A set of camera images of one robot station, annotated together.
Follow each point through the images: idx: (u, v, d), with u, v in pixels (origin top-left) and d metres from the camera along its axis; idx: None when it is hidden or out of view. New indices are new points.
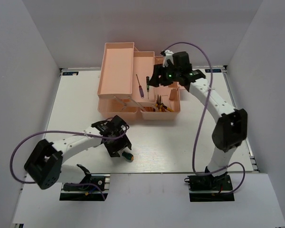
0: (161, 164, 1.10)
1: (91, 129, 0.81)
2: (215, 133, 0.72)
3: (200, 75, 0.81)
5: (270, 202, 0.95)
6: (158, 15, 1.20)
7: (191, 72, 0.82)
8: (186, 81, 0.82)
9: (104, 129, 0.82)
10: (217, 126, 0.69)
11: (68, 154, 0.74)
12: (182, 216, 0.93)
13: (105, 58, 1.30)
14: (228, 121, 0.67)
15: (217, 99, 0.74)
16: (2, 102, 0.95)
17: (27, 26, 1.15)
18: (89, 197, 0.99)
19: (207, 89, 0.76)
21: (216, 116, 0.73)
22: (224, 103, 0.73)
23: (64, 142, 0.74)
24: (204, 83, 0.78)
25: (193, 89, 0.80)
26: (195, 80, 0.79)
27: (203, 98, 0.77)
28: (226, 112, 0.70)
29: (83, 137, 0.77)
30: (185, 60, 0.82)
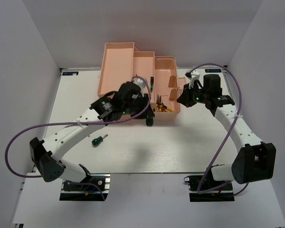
0: (161, 164, 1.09)
1: (88, 114, 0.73)
2: (235, 163, 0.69)
3: (229, 101, 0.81)
5: (270, 203, 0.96)
6: (158, 15, 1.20)
7: (220, 97, 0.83)
8: (213, 105, 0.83)
9: (105, 110, 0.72)
10: (239, 156, 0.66)
11: (61, 149, 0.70)
12: (182, 215, 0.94)
13: (105, 58, 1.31)
14: (252, 152, 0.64)
15: (243, 128, 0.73)
16: (2, 102, 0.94)
17: (27, 25, 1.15)
18: (89, 197, 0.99)
19: (233, 116, 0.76)
21: (239, 143, 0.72)
22: (250, 134, 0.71)
23: (54, 139, 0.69)
24: (232, 109, 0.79)
25: (219, 113, 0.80)
26: (223, 105, 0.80)
27: (228, 123, 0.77)
28: (251, 144, 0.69)
29: (76, 128, 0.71)
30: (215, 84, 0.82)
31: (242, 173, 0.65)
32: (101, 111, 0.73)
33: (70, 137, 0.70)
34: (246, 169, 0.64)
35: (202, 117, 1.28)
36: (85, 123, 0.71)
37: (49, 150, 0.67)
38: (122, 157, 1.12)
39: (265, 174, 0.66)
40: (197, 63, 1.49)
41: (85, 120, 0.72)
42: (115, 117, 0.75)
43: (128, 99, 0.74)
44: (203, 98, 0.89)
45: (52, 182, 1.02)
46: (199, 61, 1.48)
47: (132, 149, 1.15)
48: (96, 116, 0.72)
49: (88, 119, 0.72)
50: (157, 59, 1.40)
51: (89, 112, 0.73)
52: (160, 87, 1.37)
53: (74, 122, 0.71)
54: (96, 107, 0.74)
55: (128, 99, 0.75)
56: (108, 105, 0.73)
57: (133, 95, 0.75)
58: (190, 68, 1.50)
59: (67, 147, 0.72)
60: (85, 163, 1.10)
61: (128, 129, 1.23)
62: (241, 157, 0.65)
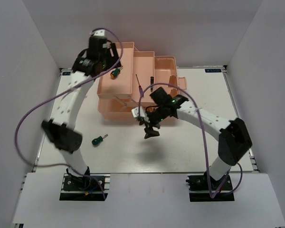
0: (161, 164, 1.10)
1: (77, 77, 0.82)
2: (221, 150, 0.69)
3: (183, 99, 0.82)
5: (269, 201, 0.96)
6: (158, 15, 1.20)
7: (174, 99, 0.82)
8: (172, 109, 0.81)
9: (87, 66, 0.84)
10: (221, 143, 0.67)
11: (72, 117, 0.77)
12: (181, 215, 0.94)
13: None
14: (228, 133, 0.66)
15: (209, 117, 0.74)
16: (2, 102, 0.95)
17: (27, 25, 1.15)
18: (89, 197, 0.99)
19: (194, 110, 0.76)
21: (213, 132, 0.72)
22: (217, 118, 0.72)
23: (63, 111, 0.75)
24: (190, 105, 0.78)
25: (182, 114, 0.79)
26: (180, 105, 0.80)
27: (194, 119, 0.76)
28: (223, 126, 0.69)
29: (73, 94, 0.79)
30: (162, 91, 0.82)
31: (233, 156, 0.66)
32: (85, 68, 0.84)
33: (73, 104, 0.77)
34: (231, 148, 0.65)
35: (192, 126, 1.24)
36: (77, 85, 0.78)
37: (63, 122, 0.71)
38: (122, 157, 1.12)
39: (248, 147, 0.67)
40: (197, 63, 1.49)
41: (75, 84, 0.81)
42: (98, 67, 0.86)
43: (100, 47, 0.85)
44: (162, 113, 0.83)
45: (52, 182, 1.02)
46: (199, 61, 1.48)
47: (132, 149, 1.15)
48: (82, 76, 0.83)
49: (78, 81, 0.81)
50: (157, 59, 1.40)
51: (76, 75, 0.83)
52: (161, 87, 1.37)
53: (68, 90, 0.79)
54: (78, 69, 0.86)
55: (100, 49, 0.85)
56: (87, 61, 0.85)
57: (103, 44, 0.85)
58: (190, 68, 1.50)
59: (74, 115, 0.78)
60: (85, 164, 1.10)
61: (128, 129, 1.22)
62: (223, 144, 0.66)
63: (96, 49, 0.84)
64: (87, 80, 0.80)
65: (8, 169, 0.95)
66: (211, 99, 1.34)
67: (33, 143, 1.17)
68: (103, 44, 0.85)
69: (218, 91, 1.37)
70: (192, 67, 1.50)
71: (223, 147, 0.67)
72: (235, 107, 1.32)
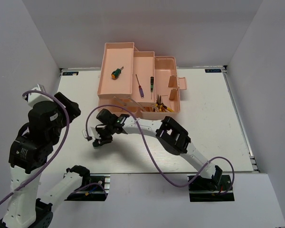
0: (160, 164, 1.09)
1: (16, 175, 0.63)
2: (166, 147, 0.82)
3: (126, 117, 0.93)
5: (268, 201, 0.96)
6: (157, 15, 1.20)
7: (118, 120, 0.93)
8: (120, 129, 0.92)
9: (26, 160, 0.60)
10: (162, 141, 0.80)
11: (26, 216, 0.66)
12: (181, 216, 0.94)
13: (105, 59, 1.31)
14: (161, 130, 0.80)
15: (146, 122, 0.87)
16: (2, 103, 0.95)
17: (27, 26, 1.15)
18: (89, 197, 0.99)
19: (134, 122, 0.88)
21: (153, 135, 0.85)
22: (153, 122, 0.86)
23: (12, 216, 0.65)
24: (131, 119, 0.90)
25: (127, 129, 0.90)
26: (124, 122, 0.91)
27: (136, 129, 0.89)
28: (158, 127, 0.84)
29: (20, 195, 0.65)
30: (108, 115, 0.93)
31: (175, 147, 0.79)
32: (24, 164, 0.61)
33: (21, 209, 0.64)
34: (171, 143, 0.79)
35: None
36: (18, 188, 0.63)
37: None
38: (120, 157, 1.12)
39: (185, 134, 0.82)
40: (197, 63, 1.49)
41: (18, 184, 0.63)
42: (44, 153, 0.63)
43: (47, 123, 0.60)
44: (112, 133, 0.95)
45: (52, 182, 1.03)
46: (199, 61, 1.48)
47: (131, 150, 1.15)
48: (23, 173, 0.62)
49: (20, 180, 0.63)
50: (157, 59, 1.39)
51: (15, 172, 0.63)
52: (160, 87, 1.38)
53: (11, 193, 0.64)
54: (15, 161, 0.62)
55: (47, 125, 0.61)
56: (25, 149, 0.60)
57: (52, 117, 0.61)
58: (190, 68, 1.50)
59: (31, 210, 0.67)
60: (85, 164, 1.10)
61: None
62: (163, 141, 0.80)
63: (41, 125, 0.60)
64: (29, 178, 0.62)
65: (8, 169, 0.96)
66: (211, 99, 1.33)
67: None
68: (49, 118, 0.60)
69: (218, 91, 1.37)
70: (192, 68, 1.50)
71: (164, 144, 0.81)
72: (235, 107, 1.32)
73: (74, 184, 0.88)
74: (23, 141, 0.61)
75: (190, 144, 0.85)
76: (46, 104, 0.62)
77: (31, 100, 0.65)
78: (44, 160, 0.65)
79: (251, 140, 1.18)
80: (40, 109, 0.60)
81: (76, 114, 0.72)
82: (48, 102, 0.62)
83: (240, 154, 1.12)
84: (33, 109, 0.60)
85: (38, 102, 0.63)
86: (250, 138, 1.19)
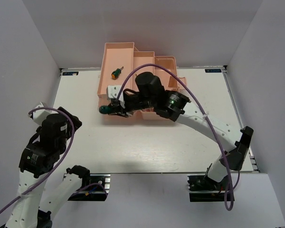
0: (160, 164, 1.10)
1: (24, 179, 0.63)
2: (228, 157, 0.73)
3: (183, 100, 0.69)
5: (268, 202, 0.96)
6: (157, 15, 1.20)
7: (172, 99, 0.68)
8: (170, 113, 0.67)
9: (35, 166, 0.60)
10: (234, 155, 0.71)
11: (29, 221, 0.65)
12: (181, 216, 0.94)
13: (105, 59, 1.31)
14: (243, 147, 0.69)
15: (220, 126, 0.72)
16: (2, 102, 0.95)
17: (27, 26, 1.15)
18: (89, 197, 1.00)
19: (204, 117, 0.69)
21: (223, 141, 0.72)
22: (228, 128, 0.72)
23: (15, 220, 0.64)
24: (196, 110, 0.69)
25: (185, 119, 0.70)
26: (183, 110, 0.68)
27: (201, 127, 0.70)
28: (237, 138, 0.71)
29: (26, 199, 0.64)
30: (158, 87, 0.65)
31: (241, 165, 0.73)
32: (33, 168, 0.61)
33: (26, 213, 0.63)
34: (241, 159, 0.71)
35: (182, 140, 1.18)
36: (25, 192, 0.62)
37: None
38: (121, 157, 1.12)
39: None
40: (197, 63, 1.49)
41: (26, 188, 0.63)
42: (52, 159, 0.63)
43: (58, 133, 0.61)
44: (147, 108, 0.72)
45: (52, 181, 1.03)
46: (199, 61, 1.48)
47: (132, 149, 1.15)
48: (32, 176, 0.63)
49: (28, 185, 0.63)
50: (157, 59, 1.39)
51: (23, 176, 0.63)
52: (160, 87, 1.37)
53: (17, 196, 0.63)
54: (24, 166, 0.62)
55: (57, 135, 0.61)
56: (36, 155, 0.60)
57: (61, 127, 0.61)
58: (190, 68, 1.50)
59: (34, 215, 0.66)
60: (85, 164, 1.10)
61: (125, 128, 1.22)
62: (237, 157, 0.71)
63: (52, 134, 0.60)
64: (37, 183, 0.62)
65: (8, 169, 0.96)
66: (211, 99, 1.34)
67: None
68: (60, 128, 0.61)
69: (218, 92, 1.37)
70: (192, 68, 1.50)
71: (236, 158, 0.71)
72: (235, 107, 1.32)
73: (72, 186, 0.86)
74: (33, 147, 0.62)
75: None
76: (56, 115, 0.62)
77: (37, 117, 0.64)
78: (52, 166, 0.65)
79: (251, 140, 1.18)
80: (52, 119, 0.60)
81: (77, 126, 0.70)
82: (56, 113, 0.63)
83: None
84: (46, 118, 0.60)
85: (47, 116, 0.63)
86: None
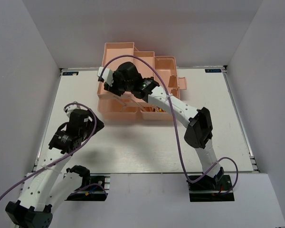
0: (161, 164, 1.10)
1: (50, 154, 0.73)
2: (187, 135, 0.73)
3: (154, 84, 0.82)
5: (268, 202, 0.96)
6: (157, 15, 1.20)
7: (144, 83, 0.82)
8: (142, 94, 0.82)
9: (63, 144, 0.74)
10: (188, 130, 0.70)
11: (42, 197, 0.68)
12: (181, 216, 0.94)
13: (105, 58, 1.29)
14: (197, 124, 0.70)
15: (179, 104, 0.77)
16: (2, 102, 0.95)
17: (27, 26, 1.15)
18: (89, 197, 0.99)
19: (166, 97, 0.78)
21: (183, 120, 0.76)
22: (186, 107, 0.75)
23: (31, 193, 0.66)
24: (162, 92, 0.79)
25: (152, 99, 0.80)
26: (152, 91, 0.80)
27: (165, 107, 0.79)
28: (192, 115, 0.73)
29: (46, 173, 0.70)
30: (133, 72, 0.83)
31: (200, 142, 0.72)
32: (61, 147, 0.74)
33: (43, 186, 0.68)
34: (196, 136, 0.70)
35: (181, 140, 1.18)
36: (51, 163, 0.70)
37: (31, 205, 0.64)
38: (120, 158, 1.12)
39: (210, 130, 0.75)
40: (197, 63, 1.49)
41: (50, 162, 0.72)
42: (76, 144, 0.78)
43: (82, 123, 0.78)
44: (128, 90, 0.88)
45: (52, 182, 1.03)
46: (199, 61, 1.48)
47: (131, 149, 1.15)
48: (59, 152, 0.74)
49: (53, 159, 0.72)
50: (157, 59, 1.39)
51: (50, 153, 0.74)
52: None
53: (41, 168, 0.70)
54: (54, 143, 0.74)
55: (81, 125, 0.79)
56: (65, 137, 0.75)
57: (85, 118, 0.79)
58: (190, 68, 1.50)
59: (46, 194, 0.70)
60: (85, 164, 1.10)
61: (125, 128, 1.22)
62: (190, 132, 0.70)
63: (77, 123, 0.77)
64: (62, 156, 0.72)
65: (8, 169, 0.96)
66: (211, 99, 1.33)
67: (33, 143, 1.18)
68: (84, 118, 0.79)
69: (218, 92, 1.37)
70: (192, 68, 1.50)
71: (191, 134, 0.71)
72: (235, 107, 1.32)
73: (73, 184, 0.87)
74: (61, 132, 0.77)
75: (210, 141, 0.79)
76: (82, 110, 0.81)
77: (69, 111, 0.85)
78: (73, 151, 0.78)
79: (251, 140, 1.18)
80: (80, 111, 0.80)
81: (99, 127, 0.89)
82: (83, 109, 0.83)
83: (240, 154, 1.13)
84: (75, 110, 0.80)
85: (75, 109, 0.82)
86: (249, 138, 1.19)
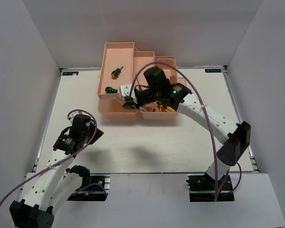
0: (161, 164, 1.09)
1: (54, 155, 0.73)
2: (222, 152, 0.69)
3: (185, 90, 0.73)
5: (269, 202, 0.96)
6: (157, 15, 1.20)
7: (174, 90, 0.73)
8: (171, 101, 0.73)
9: (67, 146, 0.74)
10: (227, 147, 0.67)
11: (46, 196, 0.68)
12: (181, 216, 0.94)
13: (105, 58, 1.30)
14: (238, 141, 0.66)
15: (215, 117, 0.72)
16: (2, 102, 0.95)
17: (27, 26, 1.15)
18: (89, 197, 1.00)
19: (201, 107, 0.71)
21: (218, 133, 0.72)
22: (224, 120, 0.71)
23: (35, 192, 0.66)
24: (194, 100, 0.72)
25: (184, 109, 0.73)
26: (183, 99, 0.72)
27: (199, 118, 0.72)
28: (232, 130, 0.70)
29: (51, 172, 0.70)
30: (161, 78, 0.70)
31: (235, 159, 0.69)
32: (65, 149, 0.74)
33: (49, 185, 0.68)
34: (235, 154, 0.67)
35: (182, 139, 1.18)
36: (56, 163, 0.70)
37: (35, 204, 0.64)
38: (120, 158, 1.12)
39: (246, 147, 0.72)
40: (197, 63, 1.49)
41: (55, 162, 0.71)
42: (79, 146, 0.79)
43: (84, 127, 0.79)
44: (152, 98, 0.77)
45: None
46: (199, 61, 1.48)
47: (131, 149, 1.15)
48: (62, 153, 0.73)
49: (58, 159, 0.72)
50: (157, 59, 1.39)
51: (54, 154, 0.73)
52: None
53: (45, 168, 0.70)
54: (58, 146, 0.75)
55: (83, 128, 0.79)
56: (69, 140, 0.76)
57: (87, 123, 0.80)
58: (190, 68, 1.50)
59: (50, 194, 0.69)
60: (85, 164, 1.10)
61: (125, 128, 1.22)
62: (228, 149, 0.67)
63: (80, 127, 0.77)
64: (67, 157, 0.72)
65: (8, 169, 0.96)
66: (211, 99, 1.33)
67: (33, 143, 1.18)
68: (87, 122, 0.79)
69: (218, 92, 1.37)
70: (192, 67, 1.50)
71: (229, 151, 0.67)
72: (235, 107, 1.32)
73: (73, 185, 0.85)
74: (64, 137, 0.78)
75: None
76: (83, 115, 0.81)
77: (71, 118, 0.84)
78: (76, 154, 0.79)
79: (251, 140, 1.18)
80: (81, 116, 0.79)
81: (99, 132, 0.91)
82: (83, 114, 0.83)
83: None
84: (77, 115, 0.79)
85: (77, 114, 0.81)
86: (249, 138, 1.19)
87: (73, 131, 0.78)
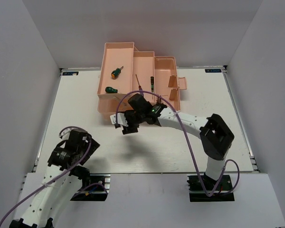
0: (161, 164, 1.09)
1: (50, 171, 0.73)
2: (206, 148, 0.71)
3: (162, 107, 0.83)
5: (269, 202, 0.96)
6: (157, 15, 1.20)
7: (153, 108, 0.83)
8: (153, 119, 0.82)
9: (62, 161, 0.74)
10: (204, 141, 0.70)
11: (44, 213, 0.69)
12: (181, 216, 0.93)
13: (105, 59, 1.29)
14: (207, 130, 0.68)
15: (188, 117, 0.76)
16: (2, 102, 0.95)
17: (27, 26, 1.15)
18: (89, 197, 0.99)
19: (174, 115, 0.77)
21: (195, 132, 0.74)
22: (196, 118, 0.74)
23: (33, 210, 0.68)
24: (169, 110, 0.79)
25: (163, 120, 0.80)
26: (160, 113, 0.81)
27: (175, 124, 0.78)
28: (203, 124, 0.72)
29: (47, 189, 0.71)
30: (142, 101, 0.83)
31: (219, 151, 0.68)
32: (60, 163, 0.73)
33: (45, 203, 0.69)
34: (212, 144, 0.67)
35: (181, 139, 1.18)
36: (51, 181, 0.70)
37: (33, 223, 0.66)
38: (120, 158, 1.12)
39: (231, 138, 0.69)
40: (197, 63, 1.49)
41: (50, 179, 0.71)
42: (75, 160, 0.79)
43: (80, 141, 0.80)
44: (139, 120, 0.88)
45: None
46: (199, 61, 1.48)
47: (131, 149, 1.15)
48: (57, 169, 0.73)
49: (53, 175, 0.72)
50: (157, 59, 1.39)
51: (49, 170, 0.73)
52: (161, 87, 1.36)
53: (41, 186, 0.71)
54: (53, 160, 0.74)
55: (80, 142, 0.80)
56: (64, 153, 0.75)
57: (83, 137, 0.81)
58: (190, 68, 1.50)
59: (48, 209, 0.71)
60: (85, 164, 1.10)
61: None
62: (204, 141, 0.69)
63: (75, 140, 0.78)
64: (62, 173, 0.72)
65: (8, 169, 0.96)
66: (211, 99, 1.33)
67: (33, 143, 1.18)
68: (82, 137, 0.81)
69: (218, 92, 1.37)
70: (192, 67, 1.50)
71: (207, 144, 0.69)
72: (235, 107, 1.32)
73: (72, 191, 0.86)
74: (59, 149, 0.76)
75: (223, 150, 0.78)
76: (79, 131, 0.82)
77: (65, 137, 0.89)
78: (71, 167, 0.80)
79: (251, 140, 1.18)
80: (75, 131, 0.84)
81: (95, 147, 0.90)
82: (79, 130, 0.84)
83: (240, 154, 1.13)
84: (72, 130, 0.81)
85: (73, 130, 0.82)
86: (249, 138, 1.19)
87: (69, 146, 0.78)
